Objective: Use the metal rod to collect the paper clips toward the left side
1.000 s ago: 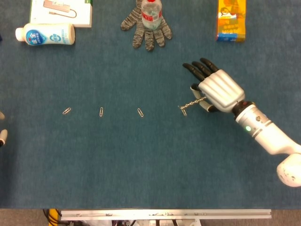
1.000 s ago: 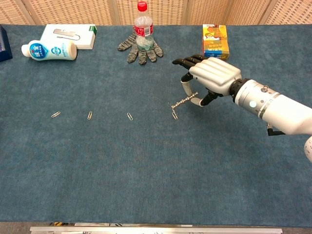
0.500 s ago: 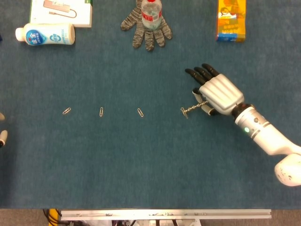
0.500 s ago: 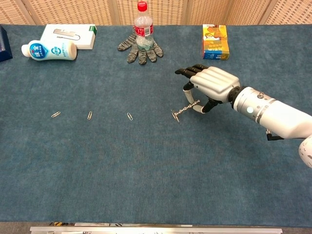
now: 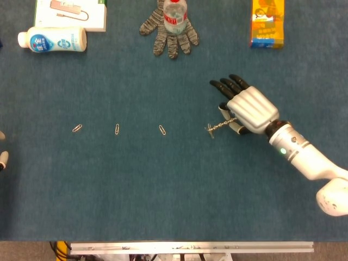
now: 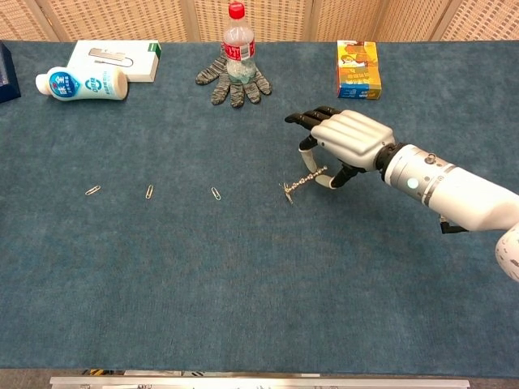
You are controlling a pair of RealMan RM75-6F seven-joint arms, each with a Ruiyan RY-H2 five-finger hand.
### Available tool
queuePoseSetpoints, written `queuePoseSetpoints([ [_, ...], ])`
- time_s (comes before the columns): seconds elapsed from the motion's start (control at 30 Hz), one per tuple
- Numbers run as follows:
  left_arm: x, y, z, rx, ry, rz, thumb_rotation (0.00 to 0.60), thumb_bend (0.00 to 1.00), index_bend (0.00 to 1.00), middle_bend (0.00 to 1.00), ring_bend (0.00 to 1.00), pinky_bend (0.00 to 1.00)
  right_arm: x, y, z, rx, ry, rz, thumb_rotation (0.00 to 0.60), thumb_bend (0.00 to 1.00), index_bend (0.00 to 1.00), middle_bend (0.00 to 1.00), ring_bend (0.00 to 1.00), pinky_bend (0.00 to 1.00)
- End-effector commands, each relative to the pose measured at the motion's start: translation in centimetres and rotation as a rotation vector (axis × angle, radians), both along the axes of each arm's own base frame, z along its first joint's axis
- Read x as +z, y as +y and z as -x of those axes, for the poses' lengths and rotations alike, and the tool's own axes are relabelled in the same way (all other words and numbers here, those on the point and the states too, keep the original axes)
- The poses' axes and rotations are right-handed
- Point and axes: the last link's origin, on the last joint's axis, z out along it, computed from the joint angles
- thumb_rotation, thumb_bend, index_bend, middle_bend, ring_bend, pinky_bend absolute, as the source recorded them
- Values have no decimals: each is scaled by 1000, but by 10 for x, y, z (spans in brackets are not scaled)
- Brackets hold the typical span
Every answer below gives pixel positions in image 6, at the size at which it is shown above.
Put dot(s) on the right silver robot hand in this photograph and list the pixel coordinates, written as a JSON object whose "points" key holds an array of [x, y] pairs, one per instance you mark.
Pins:
{"points": [[353, 135]]}

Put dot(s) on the metal magnetic rod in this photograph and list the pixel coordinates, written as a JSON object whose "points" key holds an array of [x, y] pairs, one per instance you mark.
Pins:
{"points": [[306, 179]]}

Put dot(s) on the yellow orange carton box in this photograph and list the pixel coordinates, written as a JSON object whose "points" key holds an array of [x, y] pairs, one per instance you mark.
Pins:
{"points": [[357, 69]]}

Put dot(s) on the grey knit work glove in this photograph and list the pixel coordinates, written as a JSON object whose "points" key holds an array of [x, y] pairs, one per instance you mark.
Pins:
{"points": [[223, 89]]}

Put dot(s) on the clear red cap bottle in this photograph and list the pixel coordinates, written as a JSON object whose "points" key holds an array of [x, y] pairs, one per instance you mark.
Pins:
{"points": [[239, 52]]}

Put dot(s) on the blue felt table mat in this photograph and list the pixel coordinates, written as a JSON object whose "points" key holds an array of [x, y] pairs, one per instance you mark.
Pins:
{"points": [[259, 283]]}

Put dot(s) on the white adapter product box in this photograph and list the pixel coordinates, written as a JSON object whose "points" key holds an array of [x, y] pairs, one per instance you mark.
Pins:
{"points": [[138, 61]]}

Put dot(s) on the wicker folding screen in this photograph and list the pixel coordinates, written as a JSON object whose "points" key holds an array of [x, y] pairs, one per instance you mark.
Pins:
{"points": [[121, 18]]}

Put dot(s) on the white blue label bottle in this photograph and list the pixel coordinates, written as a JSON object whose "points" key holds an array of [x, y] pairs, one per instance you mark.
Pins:
{"points": [[81, 84]]}

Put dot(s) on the yellow black hazard marker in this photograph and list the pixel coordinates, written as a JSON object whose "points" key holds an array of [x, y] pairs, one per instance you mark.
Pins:
{"points": [[97, 371]]}

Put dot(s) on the dark blue box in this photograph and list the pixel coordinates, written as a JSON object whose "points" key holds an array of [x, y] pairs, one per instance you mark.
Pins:
{"points": [[8, 81]]}

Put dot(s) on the aluminium profile rail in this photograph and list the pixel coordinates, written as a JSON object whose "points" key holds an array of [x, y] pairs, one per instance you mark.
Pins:
{"points": [[243, 382]]}

